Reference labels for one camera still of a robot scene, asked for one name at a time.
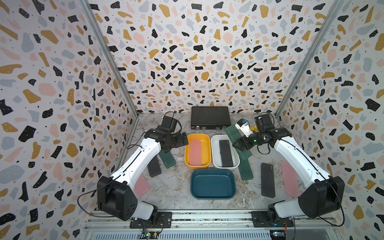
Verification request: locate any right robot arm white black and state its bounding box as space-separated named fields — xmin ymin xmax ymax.
xmin=233 ymin=126 xmax=345 ymax=225

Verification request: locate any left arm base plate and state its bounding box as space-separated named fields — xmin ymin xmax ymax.
xmin=130 ymin=211 xmax=173 ymax=229

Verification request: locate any green pencil case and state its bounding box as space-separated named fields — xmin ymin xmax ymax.
xmin=159 ymin=150 xmax=176 ymax=169
xmin=238 ymin=157 xmax=254 ymax=181
xmin=224 ymin=124 xmax=253 ymax=161

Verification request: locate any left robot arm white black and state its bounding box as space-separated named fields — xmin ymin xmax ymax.
xmin=80 ymin=128 xmax=189 ymax=225

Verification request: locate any dark grey pencil case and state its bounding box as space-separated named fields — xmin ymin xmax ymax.
xmin=261 ymin=163 xmax=276 ymax=198
xmin=147 ymin=155 xmax=162 ymax=178
xmin=219 ymin=140 xmax=234 ymax=168

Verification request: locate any yellow storage box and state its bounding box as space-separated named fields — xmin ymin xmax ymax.
xmin=185 ymin=134 xmax=212 ymax=170

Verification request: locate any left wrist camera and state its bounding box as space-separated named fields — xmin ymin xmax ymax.
xmin=161 ymin=116 xmax=177 ymax=133

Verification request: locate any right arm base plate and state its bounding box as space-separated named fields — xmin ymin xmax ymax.
xmin=251 ymin=210 xmax=294 ymax=228

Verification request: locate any yellow plastic triangle piece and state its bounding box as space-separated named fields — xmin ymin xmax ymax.
xmin=251 ymin=126 xmax=259 ymax=132

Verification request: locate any white storage box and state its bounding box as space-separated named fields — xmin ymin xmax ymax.
xmin=211 ymin=135 xmax=240 ymax=170

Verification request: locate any pink pencil case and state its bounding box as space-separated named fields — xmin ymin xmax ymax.
xmin=190 ymin=139 xmax=202 ymax=166
xmin=134 ymin=174 xmax=150 ymax=198
xmin=281 ymin=160 xmax=301 ymax=198

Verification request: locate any black briefcase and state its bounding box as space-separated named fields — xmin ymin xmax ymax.
xmin=191 ymin=106 xmax=232 ymax=130

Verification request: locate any teal storage box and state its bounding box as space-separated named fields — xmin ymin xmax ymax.
xmin=190 ymin=169 xmax=237 ymax=200

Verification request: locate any aluminium rail front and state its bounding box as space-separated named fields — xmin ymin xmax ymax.
xmin=83 ymin=210 xmax=343 ymax=240

